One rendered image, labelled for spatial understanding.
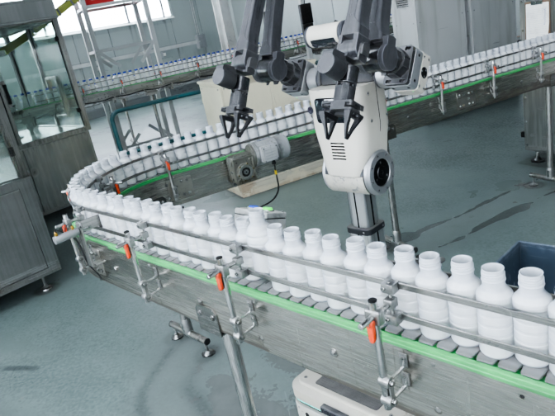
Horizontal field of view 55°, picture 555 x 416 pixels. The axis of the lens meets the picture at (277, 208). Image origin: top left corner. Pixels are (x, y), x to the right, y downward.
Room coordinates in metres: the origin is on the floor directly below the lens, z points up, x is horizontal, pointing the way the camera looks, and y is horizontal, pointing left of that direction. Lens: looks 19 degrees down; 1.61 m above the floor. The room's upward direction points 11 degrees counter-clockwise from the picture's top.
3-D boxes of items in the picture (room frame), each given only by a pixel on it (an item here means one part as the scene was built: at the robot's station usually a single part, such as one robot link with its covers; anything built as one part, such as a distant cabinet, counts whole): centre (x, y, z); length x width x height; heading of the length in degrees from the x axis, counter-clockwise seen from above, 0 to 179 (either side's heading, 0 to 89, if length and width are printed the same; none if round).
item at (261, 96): (5.71, -0.06, 0.59); 1.10 x 0.62 x 1.18; 113
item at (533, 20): (4.41, -2.33, 1.22); 0.23 x 0.04 x 0.32; 23
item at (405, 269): (0.92, -0.22, 1.08); 0.06 x 0.06 x 0.17
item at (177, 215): (1.49, 0.29, 1.08); 0.06 x 0.06 x 0.17
